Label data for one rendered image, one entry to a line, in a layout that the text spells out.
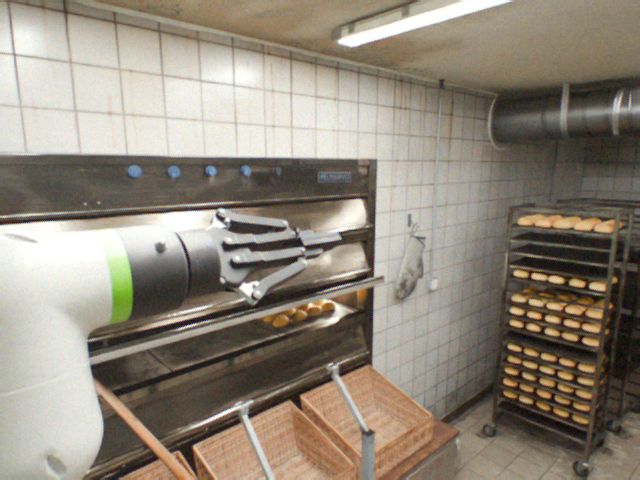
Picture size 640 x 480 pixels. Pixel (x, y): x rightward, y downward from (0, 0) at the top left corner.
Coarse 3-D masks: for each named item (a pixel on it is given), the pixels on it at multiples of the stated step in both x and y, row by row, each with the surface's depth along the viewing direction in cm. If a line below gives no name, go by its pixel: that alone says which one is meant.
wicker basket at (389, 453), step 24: (360, 384) 258; (384, 384) 257; (312, 408) 223; (336, 408) 244; (360, 408) 256; (408, 408) 245; (312, 432) 226; (336, 432) 210; (360, 432) 242; (384, 432) 242; (408, 432) 219; (432, 432) 235; (360, 456) 199; (384, 456) 208; (408, 456) 222
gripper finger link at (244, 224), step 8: (216, 216) 52; (224, 216) 52; (232, 216) 53; (240, 216) 53; (248, 216) 54; (256, 216) 55; (232, 224) 53; (240, 224) 53; (248, 224) 54; (256, 224) 54; (264, 224) 55; (272, 224) 55; (280, 224) 56; (288, 224) 57; (232, 232) 54; (240, 232) 55; (248, 232) 55; (256, 232) 56; (264, 232) 56; (272, 232) 57
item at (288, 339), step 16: (336, 320) 248; (352, 320) 254; (288, 336) 225; (304, 336) 230; (240, 352) 206; (256, 352) 210; (192, 368) 190; (208, 368) 193; (144, 384) 177; (160, 384) 179; (176, 384) 183; (128, 400) 171
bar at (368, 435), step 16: (336, 368) 193; (288, 384) 177; (336, 384) 193; (256, 400) 166; (224, 416) 157; (240, 416) 162; (176, 432) 146; (192, 432) 149; (368, 432) 182; (144, 448) 138; (256, 448) 157; (368, 448) 181; (96, 464) 131; (112, 464) 132; (368, 464) 182
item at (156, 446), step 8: (96, 384) 171; (104, 384) 171; (104, 392) 165; (112, 400) 160; (120, 408) 154; (128, 416) 150; (128, 424) 148; (136, 424) 145; (136, 432) 143; (144, 432) 141; (144, 440) 139; (152, 440) 137; (152, 448) 134; (160, 448) 133; (160, 456) 131; (168, 456) 129; (168, 464) 127; (176, 464) 126; (176, 472) 124; (184, 472) 123
